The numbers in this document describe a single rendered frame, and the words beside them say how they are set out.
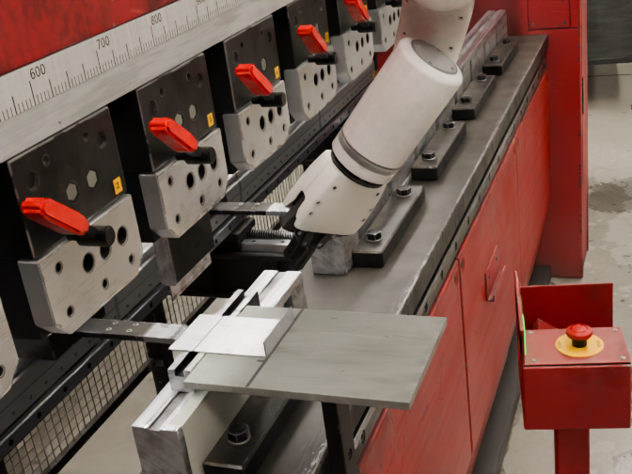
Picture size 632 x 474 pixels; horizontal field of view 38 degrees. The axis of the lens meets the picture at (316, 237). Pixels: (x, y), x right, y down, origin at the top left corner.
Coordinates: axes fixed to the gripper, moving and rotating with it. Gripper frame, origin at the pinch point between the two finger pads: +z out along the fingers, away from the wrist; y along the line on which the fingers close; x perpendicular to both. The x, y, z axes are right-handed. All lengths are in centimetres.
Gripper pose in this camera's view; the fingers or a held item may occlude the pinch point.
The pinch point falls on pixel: (298, 251)
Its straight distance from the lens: 118.3
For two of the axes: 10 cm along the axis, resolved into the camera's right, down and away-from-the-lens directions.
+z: -4.8, 6.9, 5.4
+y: -7.9, -0.8, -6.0
